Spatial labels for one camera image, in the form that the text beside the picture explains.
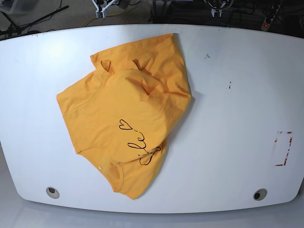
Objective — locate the yellow T-shirt with script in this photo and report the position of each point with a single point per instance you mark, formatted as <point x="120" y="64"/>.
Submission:
<point x="120" y="115"/>

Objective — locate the red tape rectangle marker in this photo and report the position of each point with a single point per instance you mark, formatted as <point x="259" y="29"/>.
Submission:
<point x="282" y="145"/>

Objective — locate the black power strip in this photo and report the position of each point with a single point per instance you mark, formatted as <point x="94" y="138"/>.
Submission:
<point x="271" y="14"/>

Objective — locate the black tripod stand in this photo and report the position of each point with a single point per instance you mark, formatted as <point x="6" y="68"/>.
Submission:
<point x="21" y="26"/>

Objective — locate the left table cable grommet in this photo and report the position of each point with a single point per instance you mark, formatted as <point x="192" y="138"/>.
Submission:
<point x="52" y="192"/>

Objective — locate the table cable grommet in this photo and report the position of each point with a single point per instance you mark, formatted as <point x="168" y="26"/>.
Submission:
<point x="52" y="192"/>
<point x="260" y="194"/>

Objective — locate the right table cable grommet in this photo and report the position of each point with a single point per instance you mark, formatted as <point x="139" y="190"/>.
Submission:
<point x="260" y="194"/>

